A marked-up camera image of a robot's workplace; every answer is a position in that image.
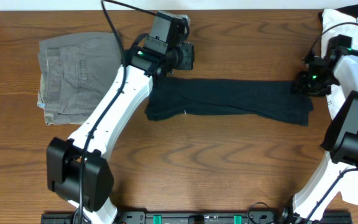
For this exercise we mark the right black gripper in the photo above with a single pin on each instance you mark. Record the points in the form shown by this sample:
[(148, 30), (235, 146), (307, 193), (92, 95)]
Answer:
[(301, 87)]

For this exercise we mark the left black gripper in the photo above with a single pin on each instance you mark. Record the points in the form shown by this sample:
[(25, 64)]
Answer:
[(189, 56)]

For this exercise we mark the black t-shirt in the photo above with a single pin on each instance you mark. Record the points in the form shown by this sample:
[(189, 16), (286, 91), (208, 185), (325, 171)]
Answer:
[(268, 99)]

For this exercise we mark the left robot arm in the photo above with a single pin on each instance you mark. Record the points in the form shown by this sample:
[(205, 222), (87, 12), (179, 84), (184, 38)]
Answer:
[(77, 168)]

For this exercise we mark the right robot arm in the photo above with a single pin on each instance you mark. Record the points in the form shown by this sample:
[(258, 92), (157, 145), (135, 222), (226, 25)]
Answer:
[(338, 171)]

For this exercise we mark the folded grey khaki pants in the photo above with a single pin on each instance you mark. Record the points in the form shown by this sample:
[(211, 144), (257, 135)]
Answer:
[(77, 70)]

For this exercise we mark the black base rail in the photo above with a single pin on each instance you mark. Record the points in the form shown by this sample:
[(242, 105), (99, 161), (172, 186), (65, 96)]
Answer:
[(263, 217)]

